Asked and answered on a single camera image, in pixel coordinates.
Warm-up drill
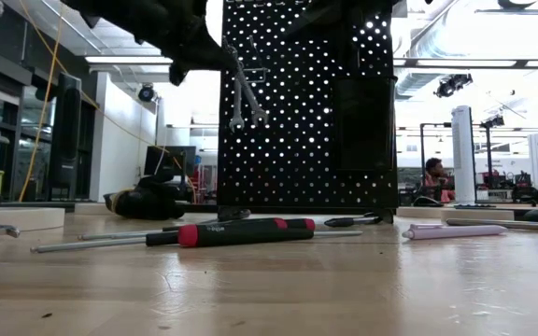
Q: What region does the long ceiling light bar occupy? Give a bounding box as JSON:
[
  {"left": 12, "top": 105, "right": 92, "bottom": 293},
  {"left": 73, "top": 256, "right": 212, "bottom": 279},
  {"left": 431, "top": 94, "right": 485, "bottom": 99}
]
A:
[{"left": 392, "top": 58, "right": 538, "bottom": 69}]

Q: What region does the small black-handled tool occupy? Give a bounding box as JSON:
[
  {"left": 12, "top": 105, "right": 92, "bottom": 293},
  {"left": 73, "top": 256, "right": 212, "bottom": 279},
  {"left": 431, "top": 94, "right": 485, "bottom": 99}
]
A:
[{"left": 323, "top": 211, "right": 383, "bottom": 229}]

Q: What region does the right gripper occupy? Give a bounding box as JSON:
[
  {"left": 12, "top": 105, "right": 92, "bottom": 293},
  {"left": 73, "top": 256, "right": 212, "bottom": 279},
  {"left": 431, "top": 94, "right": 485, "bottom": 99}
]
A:
[{"left": 283, "top": 0, "right": 405, "bottom": 36}]

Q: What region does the silver double prong peg hook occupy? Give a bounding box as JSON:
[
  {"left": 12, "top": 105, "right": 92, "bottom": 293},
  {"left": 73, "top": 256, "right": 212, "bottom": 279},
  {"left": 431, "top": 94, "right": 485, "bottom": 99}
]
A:
[{"left": 243, "top": 36, "right": 270, "bottom": 85}]

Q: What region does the black peg board bin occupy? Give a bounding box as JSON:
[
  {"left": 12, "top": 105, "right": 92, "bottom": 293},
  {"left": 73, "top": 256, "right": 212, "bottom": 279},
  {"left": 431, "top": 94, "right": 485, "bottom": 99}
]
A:
[{"left": 333, "top": 74, "right": 397, "bottom": 175}]

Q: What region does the person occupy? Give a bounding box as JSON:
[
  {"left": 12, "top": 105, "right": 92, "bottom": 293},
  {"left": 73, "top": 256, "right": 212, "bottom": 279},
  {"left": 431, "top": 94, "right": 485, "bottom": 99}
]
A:
[{"left": 421, "top": 157, "right": 457, "bottom": 204}]

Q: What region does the black perforated peg board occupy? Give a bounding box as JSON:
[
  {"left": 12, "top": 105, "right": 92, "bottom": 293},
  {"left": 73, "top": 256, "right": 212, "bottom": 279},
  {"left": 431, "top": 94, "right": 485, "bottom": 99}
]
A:
[{"left": 216, "top": 0, "right": 400, "bottom": 225}]

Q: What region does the black monitor on desk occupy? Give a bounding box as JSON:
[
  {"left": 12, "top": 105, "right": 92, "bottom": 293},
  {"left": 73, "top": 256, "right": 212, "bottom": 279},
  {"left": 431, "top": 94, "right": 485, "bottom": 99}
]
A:
[{"left": 143, "top": 145, "right": 198, "bottom": 177}]

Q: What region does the lilac pen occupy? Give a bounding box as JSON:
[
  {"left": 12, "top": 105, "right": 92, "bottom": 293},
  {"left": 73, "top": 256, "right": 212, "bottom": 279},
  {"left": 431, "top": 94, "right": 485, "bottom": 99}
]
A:
[{"left": 401, "top": 223, "right": 509, "bottom": 242}]

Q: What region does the black tube stand frame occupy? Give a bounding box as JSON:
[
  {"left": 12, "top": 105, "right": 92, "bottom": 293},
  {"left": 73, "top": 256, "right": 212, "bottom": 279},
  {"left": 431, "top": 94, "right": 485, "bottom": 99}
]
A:
[{"left": 418, "top": 121, "right": 497, "bottom": 190}]

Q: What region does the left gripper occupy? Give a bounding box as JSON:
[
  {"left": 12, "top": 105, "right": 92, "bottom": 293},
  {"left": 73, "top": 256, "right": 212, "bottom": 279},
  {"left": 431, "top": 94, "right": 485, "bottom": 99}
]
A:
[{"left": 61, "top": 0, "right": 239, "bottom": 88}]

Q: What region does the black yellow hand tool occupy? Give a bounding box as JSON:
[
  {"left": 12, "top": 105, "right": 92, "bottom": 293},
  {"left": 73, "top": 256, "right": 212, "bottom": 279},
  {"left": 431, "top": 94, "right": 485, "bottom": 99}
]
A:
[{"left": 103, "top": 174, "right": 189, "bottom": 221}]

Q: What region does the round black ceiling camera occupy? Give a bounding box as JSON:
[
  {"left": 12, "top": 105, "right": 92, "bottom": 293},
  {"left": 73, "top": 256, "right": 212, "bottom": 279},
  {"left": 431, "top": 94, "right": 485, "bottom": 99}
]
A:
[{"left": 136, "top": 82, "right": 157, "bottom": 104}]

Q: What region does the slim silver tool bar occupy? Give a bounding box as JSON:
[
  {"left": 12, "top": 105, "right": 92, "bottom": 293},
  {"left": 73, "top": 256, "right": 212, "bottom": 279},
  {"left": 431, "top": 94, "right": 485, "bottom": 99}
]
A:
[{"left": 445, "top": 217, "right": 538, "bottom": 233}]

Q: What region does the black ceiling spotlight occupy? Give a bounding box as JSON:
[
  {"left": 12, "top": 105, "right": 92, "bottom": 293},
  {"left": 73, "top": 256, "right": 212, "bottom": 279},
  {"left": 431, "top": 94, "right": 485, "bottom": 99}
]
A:
[{"left": 433, "top": 73, "right": 474, "bottom": 99}]

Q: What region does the long silver wire tool rack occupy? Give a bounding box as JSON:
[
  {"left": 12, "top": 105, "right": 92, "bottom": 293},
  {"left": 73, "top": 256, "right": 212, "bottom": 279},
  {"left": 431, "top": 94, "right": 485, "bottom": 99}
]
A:
[{"left": 224, "top": 0, "right": 301, "bottom": 7}]

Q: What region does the yellow cable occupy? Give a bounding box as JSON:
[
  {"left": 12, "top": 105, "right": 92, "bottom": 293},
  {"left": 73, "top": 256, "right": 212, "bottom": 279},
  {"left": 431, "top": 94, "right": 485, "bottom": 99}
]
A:
[{"left": 18, "top": 0, "right": 195, "bottom": 203}]

